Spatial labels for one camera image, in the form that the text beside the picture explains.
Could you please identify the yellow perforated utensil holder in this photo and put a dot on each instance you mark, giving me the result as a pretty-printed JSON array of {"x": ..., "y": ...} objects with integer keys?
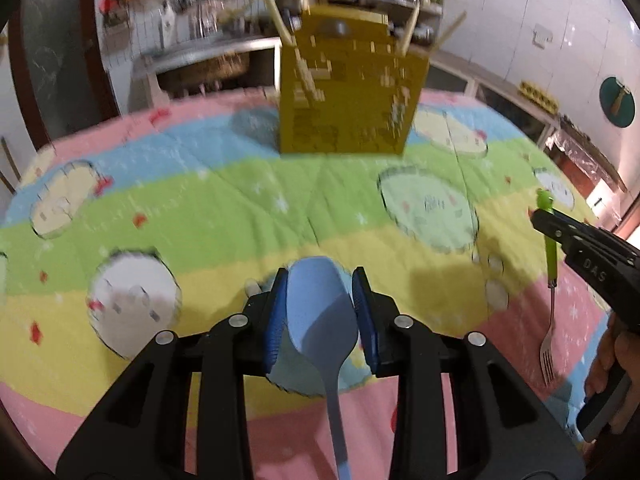
[{"x": 350, "y": 105}]

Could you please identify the yellow egg tray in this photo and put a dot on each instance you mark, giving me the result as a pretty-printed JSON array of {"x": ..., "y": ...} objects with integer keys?
[{"x": 539, "y": 95}]

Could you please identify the light blue spoon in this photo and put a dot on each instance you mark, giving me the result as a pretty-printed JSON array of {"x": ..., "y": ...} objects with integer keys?
[{"x": 317, "y": 305}]

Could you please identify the person's right hand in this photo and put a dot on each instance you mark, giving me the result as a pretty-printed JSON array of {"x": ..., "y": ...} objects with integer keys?
[{"x": 600, "y": 370}]

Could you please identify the printed cartoon blanket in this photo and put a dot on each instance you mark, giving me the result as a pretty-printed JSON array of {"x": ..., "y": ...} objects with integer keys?
[{"x": 200, "y": 200}]

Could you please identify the dark wooden glass door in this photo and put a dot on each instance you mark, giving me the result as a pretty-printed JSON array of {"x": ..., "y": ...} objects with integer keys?
[{"x": 50, "y": 60}]

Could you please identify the stainless steel sink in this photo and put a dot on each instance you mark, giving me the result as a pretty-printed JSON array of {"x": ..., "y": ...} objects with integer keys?
[{"x": 210, "y": 47}]

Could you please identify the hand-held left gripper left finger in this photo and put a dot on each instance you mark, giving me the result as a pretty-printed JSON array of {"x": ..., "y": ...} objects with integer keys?
[{"x": 276, "y": 320}]

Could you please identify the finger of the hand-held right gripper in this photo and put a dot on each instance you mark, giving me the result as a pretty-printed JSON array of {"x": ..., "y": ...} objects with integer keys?
[{"x": 557, "y": 227}]

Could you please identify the white wall switch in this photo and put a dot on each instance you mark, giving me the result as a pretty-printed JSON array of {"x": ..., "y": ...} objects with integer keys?
[{"x": 543, "y": 36}]

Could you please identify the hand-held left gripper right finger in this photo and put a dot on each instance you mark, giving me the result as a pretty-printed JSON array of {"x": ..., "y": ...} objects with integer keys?
[{"x": 365, "y": 320}]

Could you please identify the foil covered ledge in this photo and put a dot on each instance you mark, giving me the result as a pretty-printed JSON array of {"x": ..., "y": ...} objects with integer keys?
[{"x": 590, "y": 147}]

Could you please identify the round green wall decoration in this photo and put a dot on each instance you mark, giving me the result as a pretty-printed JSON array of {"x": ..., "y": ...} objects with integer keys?
[{"x": 617, "y": 102}]

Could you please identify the pale wooden chopstick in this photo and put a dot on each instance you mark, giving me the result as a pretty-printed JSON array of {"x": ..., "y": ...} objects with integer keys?
[
  {"x": 411, "y": 27},
  {"x": 447, "y": 32},
  {"x": 275, "y": 10}
]

